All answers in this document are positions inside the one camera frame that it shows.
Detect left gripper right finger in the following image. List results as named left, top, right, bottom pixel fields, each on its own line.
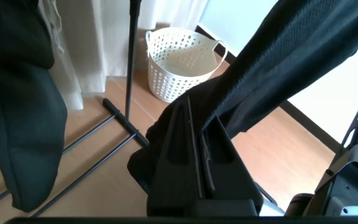
left=200, top=115, right=264, bottom=217

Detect black clothes rack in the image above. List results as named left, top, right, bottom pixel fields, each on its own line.
left=0, top=0, right=150, bottom=218

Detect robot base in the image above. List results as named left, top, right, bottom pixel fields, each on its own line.
left=255, top=92, right=358, bottom=218

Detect black garment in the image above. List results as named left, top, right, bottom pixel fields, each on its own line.
left=127, top=0, right=358, bottom=195

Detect beige curtain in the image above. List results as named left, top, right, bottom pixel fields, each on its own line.
left=37, top=0, right=209, bottom=111

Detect black shorts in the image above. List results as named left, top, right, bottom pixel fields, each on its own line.
left=0, top=0, right=68, bottom=213

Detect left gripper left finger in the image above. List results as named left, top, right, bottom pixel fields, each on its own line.
left=147, top=96, right=203, bottom=217

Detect white laundry basket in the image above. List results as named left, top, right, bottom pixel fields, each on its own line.
left=145, top=27, right=229, bottom=104

